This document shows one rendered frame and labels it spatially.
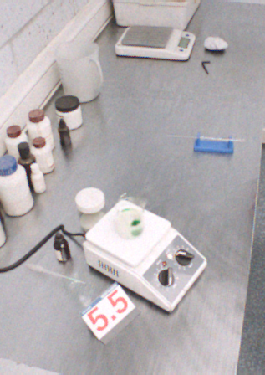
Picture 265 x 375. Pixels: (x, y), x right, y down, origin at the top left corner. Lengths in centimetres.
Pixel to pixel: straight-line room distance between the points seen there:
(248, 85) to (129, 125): 42
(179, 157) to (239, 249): 31
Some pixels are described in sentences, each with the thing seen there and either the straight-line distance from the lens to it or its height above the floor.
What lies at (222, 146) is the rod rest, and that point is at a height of 76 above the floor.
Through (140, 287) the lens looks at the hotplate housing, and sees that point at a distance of 81.
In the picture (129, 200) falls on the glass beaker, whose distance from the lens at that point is 81.
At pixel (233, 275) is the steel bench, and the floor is 75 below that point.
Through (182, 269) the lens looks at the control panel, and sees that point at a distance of 83.
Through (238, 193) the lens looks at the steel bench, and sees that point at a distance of 104.
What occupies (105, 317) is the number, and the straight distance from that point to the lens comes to 81.
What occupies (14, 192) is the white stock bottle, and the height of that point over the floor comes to 82.
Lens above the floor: 146
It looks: 44 degrees down
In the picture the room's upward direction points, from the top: 4 degrees counter-clockwise
